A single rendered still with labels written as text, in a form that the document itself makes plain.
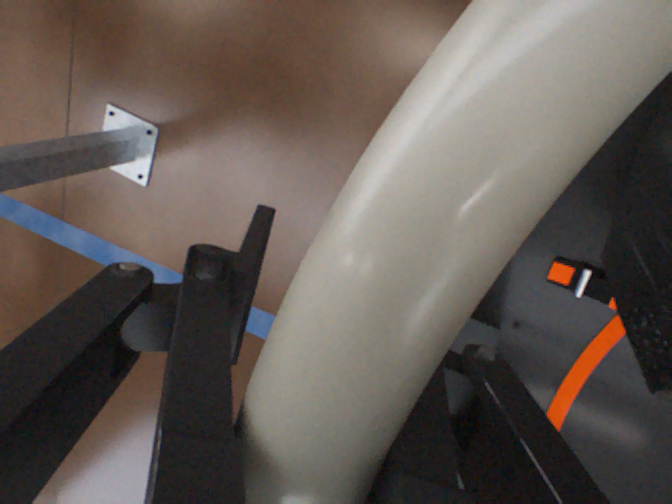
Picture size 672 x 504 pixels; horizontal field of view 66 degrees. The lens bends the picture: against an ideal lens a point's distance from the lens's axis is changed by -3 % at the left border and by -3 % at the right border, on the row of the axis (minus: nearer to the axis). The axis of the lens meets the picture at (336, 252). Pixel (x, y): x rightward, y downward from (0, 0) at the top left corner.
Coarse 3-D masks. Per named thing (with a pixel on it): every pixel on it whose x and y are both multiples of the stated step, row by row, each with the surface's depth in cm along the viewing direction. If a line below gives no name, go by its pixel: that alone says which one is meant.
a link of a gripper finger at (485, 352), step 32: (480, 352) 14; (480, 384) 13; (512, 384) 13; (512, 416) 11; (544, 416) 12; (480, 448) 12; (512, 448) 11; (544, 448) 11; (480, 480) 12; (512, 480) 11; (544, 480) 10; (576, 480) 10
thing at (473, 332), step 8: (472, 320) 141; (464, 328) 135; (472, 328) 136; (480, 328) 138; (488, 328) 139; (464, 336) 132; (472, 336) 133; (480, 336) 134; (488, 336) 135; (496, 336) 136; (456, 344) 127; (464, 344) 128; (480, 344) 130; (488, 344) 131; (496, 344) 132
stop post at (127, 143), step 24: (120, 120) 163; (144, 120) 160; (24, 144) 132; (48, 144) 137; (72, 144) 142; (96, 144) 147; (120, 144) 156; (144, 144) 162; (0, 168) 120; (24, 168) 127; (48, 168) 134; (72, 168) 142; (96, 168) 151; (120, 168) 168; (144, 168) 165; (0, 192) 123
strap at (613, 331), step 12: (612, 324) 128; (600, 336) 130; (612, 336) 129; (588, 348) 132; (600, 348) 131; (588, 360) 133; (576, 372) 135; (588, 372) 134; (564, 384) 137; (576, 384) 136; (564, 396) 138; (552, 408) 140; (564, 408) 139; (552, 420) 141
